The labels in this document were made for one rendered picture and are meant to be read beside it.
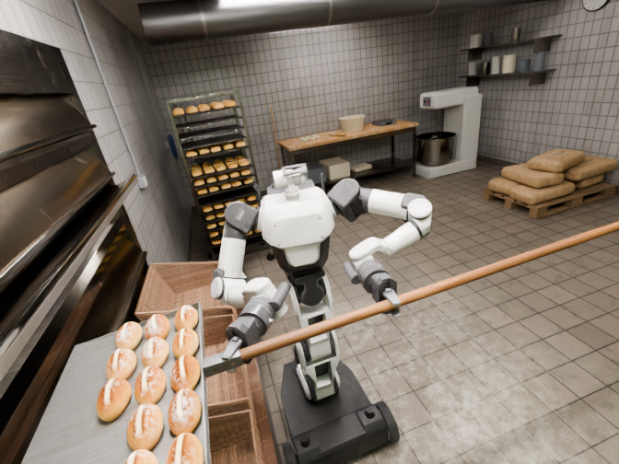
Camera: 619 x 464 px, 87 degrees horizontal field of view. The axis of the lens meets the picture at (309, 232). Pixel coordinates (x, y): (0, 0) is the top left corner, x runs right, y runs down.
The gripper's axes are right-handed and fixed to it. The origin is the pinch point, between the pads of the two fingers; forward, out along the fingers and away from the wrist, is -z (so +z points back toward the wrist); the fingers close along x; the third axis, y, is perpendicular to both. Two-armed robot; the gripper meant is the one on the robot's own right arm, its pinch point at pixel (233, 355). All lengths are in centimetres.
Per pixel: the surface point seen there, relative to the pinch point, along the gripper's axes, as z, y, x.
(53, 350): -3, -61, -5
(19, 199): 18, -78, 36
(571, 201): 375, 219, -112
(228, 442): 11, -24, -61
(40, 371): -11, -56, -4
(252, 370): 46, -31, -64
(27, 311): -14.1, -37.1, 21.8
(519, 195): 360, 161, -98
